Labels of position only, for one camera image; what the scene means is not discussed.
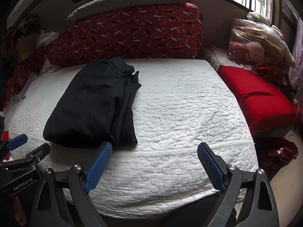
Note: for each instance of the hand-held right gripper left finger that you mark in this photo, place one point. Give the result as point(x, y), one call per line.
point(98, 167)

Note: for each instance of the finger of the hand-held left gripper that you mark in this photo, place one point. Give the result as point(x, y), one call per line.
point(35, 155)
point(16, 141)

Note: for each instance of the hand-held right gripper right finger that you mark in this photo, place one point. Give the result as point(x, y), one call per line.
point(210, 167)

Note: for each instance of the navy pinstriped jacket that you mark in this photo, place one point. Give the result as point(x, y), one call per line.
point(94, 104)

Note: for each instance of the pile of dark clothes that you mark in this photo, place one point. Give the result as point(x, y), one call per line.
point(22, 26)

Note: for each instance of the white quilted mattress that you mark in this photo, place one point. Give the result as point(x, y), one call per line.
point(177, 123)

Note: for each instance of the dark red plastic bag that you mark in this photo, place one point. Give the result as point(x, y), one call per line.
point(277, 156)

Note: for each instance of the printed white paper packet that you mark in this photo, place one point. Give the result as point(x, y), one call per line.
point(49, 68)

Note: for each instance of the red pillow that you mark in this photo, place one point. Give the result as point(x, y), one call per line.
point(258, 99)

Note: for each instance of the cardboard box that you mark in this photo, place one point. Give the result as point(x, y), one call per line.
point(24, 48)

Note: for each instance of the white plastic bag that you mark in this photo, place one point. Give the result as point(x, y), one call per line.
point(47, 39)

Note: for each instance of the pink plush toy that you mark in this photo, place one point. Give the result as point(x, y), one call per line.
point(254, 52)

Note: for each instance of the red penguin print blanket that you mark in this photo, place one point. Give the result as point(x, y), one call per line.
point(132, 35)

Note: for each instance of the clear bag of yellow knitwear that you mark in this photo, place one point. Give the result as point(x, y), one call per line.
point(255, 34)

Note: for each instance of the bag of plush toys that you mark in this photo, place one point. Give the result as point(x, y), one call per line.
point(283, 45)

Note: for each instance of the grey pillow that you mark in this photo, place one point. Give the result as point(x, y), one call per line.
point(132, 1)

